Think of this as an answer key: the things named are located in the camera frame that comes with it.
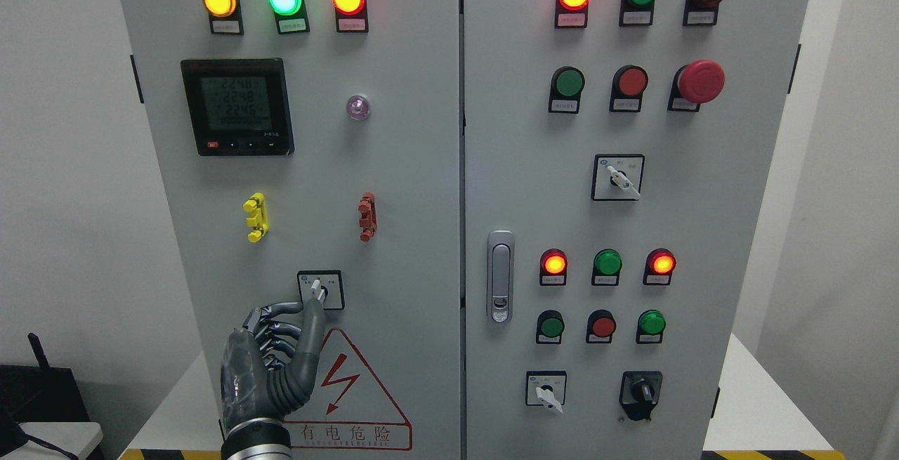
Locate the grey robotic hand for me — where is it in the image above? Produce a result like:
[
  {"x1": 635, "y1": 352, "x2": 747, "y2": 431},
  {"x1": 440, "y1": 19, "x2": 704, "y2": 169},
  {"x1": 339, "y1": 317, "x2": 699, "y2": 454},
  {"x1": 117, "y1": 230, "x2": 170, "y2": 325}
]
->
[{"x1": 221, "y1": 296, "x2": 327, "y2": 435}]

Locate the door rotary switch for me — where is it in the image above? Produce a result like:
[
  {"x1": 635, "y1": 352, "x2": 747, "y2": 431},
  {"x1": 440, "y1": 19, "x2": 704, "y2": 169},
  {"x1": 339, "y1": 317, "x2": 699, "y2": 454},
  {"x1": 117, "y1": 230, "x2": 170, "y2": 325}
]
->
[{"x1": 296, "y1": 269, "x2": 346, "y2": 311}]

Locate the green lit indicator light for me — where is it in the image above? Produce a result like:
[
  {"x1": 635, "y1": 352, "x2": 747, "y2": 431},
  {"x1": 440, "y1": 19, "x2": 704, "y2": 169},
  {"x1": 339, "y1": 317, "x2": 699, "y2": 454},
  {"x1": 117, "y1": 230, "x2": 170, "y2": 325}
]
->
[{"x1": 268, "y1": 0, "x2": 310, "y2": 34}]

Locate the yellow indicator light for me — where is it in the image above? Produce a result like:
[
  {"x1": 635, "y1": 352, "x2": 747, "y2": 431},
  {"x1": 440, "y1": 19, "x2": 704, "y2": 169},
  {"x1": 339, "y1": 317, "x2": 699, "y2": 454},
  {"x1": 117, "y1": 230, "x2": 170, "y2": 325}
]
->
[{"x1": 203, "y1": 0, "x2": 244, "y2": 35}]

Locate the red electric hazard warning sticker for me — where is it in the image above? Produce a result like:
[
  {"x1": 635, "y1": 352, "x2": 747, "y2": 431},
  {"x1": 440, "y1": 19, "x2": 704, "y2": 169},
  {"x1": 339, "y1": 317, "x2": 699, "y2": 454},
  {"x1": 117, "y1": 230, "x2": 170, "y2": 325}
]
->
[{"x1": 285, "y1": 328, "x2": 413, "y2": 452}]

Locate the yellow terminal clip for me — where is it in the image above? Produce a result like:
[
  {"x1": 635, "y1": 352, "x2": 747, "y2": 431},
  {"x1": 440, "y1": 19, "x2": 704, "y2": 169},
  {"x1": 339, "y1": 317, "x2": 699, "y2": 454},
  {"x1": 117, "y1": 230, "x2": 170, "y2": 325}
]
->
[{"x1": 243, "y1": 192, "x2": 269, "y2": 244}]

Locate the red terminal clip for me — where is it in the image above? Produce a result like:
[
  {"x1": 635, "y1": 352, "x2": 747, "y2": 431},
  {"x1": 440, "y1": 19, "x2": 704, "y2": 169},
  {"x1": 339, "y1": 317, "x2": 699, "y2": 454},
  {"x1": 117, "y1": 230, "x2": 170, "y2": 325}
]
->
[{"x1": 357, "y1": 192, "x2": 378, "y2": 243}]

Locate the black box with antenna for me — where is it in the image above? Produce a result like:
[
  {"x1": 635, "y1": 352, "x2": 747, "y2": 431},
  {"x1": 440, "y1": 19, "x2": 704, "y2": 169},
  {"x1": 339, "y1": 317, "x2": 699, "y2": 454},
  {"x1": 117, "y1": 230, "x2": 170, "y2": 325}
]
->
[{"x1": 1, "y1": 333, "x2": 89, "y2": 459}]

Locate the left grey cabinet door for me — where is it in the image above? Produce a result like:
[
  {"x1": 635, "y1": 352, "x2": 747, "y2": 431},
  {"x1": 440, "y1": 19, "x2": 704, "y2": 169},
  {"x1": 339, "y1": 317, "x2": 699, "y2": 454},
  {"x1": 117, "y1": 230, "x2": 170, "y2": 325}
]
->
[{"x1": 122, "y1": 0, "x2": 463, "y2": 459}]

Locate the grey cabinet door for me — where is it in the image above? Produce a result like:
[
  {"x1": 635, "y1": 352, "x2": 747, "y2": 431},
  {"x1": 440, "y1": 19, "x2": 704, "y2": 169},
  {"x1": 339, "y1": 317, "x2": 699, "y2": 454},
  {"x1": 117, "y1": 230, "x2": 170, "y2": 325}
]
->
[
  {"x1": 464, "y1": 0, "x2": 807, "y2": 459},
  {"x1": 122, "y1": 0, "x2": 463, "y2": 459}
]

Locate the black digital power meter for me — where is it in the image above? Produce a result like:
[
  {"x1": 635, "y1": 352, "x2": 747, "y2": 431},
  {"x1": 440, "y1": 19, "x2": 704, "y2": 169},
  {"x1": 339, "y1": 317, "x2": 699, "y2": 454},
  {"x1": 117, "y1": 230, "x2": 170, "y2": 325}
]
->
[{"x1": 181, "y1": 58, "x2": 294, "y2": 157}]

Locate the small purple clear lamp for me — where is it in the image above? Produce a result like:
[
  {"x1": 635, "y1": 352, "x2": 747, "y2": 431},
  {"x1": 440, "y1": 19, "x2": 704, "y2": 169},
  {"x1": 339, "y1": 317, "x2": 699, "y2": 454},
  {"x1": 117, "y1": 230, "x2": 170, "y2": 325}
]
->
[{"x1": 346, "y1": 94, "x2": 372, "y2": 121}]

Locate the green push button lower left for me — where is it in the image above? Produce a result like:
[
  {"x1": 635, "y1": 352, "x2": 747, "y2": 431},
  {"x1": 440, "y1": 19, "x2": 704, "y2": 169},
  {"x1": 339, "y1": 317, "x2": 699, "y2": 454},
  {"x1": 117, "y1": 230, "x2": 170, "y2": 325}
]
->
[{"x1": 535, "y1": 310, "x2": 565, "y2": 345}]

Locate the green push button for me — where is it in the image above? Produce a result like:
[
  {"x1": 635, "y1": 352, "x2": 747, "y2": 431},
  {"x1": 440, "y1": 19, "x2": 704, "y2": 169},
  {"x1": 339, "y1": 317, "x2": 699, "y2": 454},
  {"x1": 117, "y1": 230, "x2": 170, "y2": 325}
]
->
[
  {"x1": 548, "y1": 66, "x2": 585, "y2": 114},
  {"x1": 535, "y1": 310, "x2": 565, "y2": 345}
]

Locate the red lit indicator lower left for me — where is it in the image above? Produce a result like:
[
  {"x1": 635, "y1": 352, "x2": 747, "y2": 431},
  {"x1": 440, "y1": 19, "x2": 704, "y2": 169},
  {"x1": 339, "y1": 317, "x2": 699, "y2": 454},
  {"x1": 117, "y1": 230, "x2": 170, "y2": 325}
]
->
[{"x1": 539, "y1": 248, "x2": 567, "y2": 287}]

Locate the red lit indicator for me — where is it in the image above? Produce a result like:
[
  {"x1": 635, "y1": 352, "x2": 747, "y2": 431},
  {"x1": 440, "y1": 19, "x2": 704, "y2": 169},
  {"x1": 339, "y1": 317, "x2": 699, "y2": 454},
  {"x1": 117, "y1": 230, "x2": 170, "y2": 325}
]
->
[
  {"x1": 539, "y1": 248, "x2": 567, "y2": 287},
  {"x1": 643, "y1": 248, "x2": 677, "y2": 285},
  {"x1": 553, "y1": 0, "x2": 590, "y2": 29}
]

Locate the red push button lower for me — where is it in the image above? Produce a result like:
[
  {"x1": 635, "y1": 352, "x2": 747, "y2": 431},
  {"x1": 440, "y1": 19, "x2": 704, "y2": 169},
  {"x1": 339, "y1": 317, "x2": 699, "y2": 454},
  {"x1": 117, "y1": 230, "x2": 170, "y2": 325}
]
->
[{"x1": 585, "y1": 309, "x2": 617, "y2": 344}]

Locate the red push button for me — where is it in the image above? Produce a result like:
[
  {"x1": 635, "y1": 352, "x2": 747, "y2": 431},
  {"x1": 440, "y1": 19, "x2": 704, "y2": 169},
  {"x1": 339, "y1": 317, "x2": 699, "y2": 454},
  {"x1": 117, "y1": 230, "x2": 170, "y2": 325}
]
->
[
  {"x1": 585, "y1": 309, "x2": 617, "y2": 344},
  {"x1": 609, "y1": 65, "x2": 649, "y2": 112}
]

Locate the green indicator lower middle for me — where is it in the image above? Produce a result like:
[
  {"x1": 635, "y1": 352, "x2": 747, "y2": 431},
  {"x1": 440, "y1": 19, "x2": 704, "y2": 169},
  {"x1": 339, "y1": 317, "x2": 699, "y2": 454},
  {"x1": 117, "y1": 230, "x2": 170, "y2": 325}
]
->
[{"x1": 591, "y1": 248, "x2": 623, "y2": 287}]

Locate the red lit indicator left door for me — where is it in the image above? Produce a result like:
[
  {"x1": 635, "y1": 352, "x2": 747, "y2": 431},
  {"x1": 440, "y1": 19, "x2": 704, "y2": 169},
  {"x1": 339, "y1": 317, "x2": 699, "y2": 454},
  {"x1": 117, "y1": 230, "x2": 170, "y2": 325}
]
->
[{"x1": 333, "y1": 0, "x2": 369, "y2": 32}]

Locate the green indicator bottom right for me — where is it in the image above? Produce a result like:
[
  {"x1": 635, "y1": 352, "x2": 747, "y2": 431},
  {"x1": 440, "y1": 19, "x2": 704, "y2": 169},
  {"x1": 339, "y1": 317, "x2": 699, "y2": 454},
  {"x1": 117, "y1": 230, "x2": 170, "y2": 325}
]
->
[{"x1": 635, "y1": 310, "x2": 667, "y2": 345}]

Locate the red lit indicator lower right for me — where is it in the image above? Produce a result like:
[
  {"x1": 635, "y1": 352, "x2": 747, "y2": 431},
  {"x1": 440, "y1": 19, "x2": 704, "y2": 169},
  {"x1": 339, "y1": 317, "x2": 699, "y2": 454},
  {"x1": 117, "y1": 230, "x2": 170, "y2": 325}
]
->
[{"x1": 643, "y1": 248, "x2": 677, "y2": 285}]

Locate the green push button upper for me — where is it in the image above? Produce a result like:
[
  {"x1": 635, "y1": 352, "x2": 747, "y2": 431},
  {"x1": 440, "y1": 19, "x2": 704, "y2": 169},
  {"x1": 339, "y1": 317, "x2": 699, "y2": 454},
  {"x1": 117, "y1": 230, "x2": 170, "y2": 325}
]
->
[{"x1": 548, "y1": 66, "x2": 585, "y2": 114}]

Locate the right grey cabinet door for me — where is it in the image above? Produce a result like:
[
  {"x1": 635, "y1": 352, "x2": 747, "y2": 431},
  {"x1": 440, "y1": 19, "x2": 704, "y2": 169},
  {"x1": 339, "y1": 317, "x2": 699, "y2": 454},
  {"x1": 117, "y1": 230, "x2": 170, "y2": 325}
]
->
[{"x1": 464, "y1": 0, "x2": 807, "y2": 459}]

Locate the red push button upper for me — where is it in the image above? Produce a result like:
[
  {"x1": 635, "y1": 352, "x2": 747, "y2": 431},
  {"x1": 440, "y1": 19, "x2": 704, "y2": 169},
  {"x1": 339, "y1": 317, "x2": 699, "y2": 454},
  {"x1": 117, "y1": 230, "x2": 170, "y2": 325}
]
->
[{"x1": 609, "y1": 65, "x2": 649, "y2": 112}]

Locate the red lit indicator top right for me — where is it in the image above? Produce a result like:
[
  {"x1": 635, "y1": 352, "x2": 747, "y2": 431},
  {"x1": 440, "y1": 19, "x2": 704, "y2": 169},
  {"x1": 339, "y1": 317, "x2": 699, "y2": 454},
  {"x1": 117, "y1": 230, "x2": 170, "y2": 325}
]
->
[{"x1": 553, "y1": 0, "x2": 590, "y2": 29}]

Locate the red emergency stop mushroom button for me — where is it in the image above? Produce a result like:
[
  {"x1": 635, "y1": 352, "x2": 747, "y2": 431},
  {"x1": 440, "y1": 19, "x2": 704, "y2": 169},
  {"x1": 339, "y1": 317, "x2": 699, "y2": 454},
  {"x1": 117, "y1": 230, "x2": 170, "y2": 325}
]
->
[{"x1": 667, "y1": 59, "x2": 726, "y2": 112}]

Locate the silver door lock handle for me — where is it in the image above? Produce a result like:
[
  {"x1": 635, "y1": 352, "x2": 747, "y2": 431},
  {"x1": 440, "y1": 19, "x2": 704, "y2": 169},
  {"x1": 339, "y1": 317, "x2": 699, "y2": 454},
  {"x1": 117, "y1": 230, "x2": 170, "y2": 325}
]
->
[{"x1": 486, "y1": 230, "x2": 515, "y2": 323}]

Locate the lower white rotary switch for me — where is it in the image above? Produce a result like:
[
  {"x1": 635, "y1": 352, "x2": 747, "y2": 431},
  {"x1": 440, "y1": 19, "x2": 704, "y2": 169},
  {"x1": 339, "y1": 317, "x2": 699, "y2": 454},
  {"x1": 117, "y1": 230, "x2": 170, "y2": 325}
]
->
[{"x1": 525, "y1": 370, "x2": 566, "y2": 414}]

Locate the black key selector switch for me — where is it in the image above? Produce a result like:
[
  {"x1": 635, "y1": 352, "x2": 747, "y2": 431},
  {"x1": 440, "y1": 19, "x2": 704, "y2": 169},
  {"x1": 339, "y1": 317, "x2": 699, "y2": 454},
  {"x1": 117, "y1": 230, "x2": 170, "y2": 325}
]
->
[{"x1": 619, "y1": 371, "x2": 664, "y2": 421}]

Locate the upper right rotary switch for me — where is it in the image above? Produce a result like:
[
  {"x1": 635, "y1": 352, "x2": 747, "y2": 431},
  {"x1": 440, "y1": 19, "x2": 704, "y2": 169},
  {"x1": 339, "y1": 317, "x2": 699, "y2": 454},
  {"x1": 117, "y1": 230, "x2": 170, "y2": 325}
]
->
[{"x1": 591, "y1": 154, "x2": 645, "y2": 202}]

